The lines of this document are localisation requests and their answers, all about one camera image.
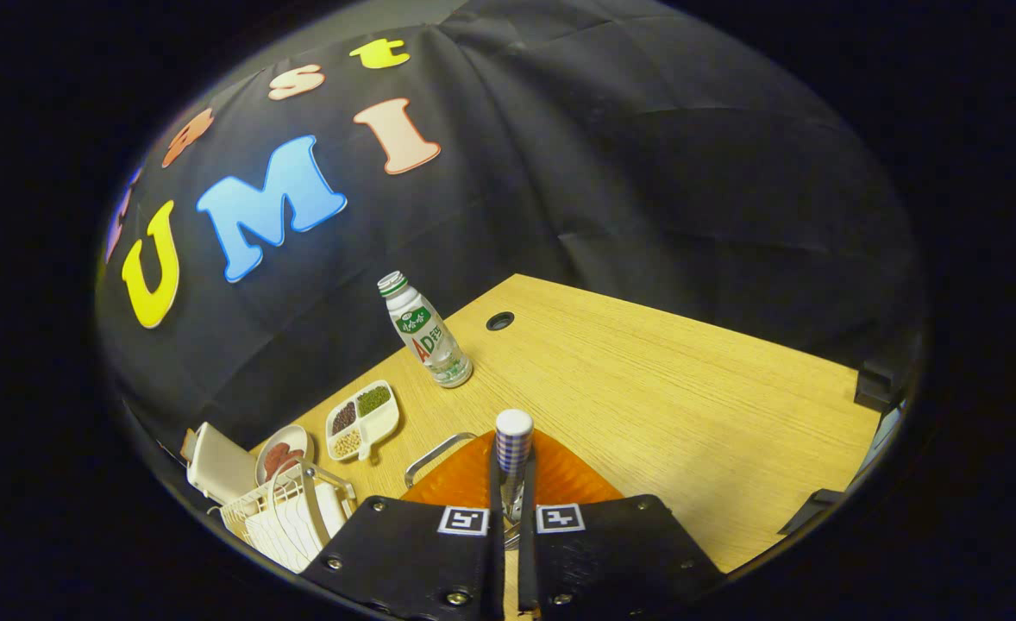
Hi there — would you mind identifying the white divided snack tray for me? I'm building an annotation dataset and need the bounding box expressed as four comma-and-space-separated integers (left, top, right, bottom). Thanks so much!
325, 379, 401, 463

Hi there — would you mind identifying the white wire dish rack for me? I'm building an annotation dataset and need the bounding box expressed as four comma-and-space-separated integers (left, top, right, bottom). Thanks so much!
210, 460, 358, 574

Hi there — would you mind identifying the spoon with checked handle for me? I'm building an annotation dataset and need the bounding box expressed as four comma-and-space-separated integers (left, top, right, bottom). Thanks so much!
495, 409, 535, 553

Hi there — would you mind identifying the white toaster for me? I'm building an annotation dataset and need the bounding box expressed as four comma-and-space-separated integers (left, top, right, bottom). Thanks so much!
185, 422, 259, 505

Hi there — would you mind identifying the white plastic drink bottle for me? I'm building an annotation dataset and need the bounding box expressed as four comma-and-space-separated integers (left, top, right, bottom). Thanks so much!
377, 271, 474, 390

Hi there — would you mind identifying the pale pink plate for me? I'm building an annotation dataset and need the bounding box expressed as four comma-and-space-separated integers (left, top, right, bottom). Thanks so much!
255, 424, 313, 488

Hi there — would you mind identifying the metal wire basket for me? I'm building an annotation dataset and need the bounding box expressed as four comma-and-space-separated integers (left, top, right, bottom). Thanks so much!
404, 431, 480, 490

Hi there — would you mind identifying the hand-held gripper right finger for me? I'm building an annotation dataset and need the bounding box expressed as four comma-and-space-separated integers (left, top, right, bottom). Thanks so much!
518, 430, 724, 618

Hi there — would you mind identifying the black backdrop cloth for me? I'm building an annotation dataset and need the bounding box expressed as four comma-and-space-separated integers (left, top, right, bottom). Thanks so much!
94, 0, 927, 484

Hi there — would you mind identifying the black table edge clamp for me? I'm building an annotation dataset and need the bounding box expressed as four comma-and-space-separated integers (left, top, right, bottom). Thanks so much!
853, 358, 906, 415
777, 487, 845, 536

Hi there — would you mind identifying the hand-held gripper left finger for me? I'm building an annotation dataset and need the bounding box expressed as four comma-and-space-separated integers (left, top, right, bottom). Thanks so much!
301, 431, 506, 621

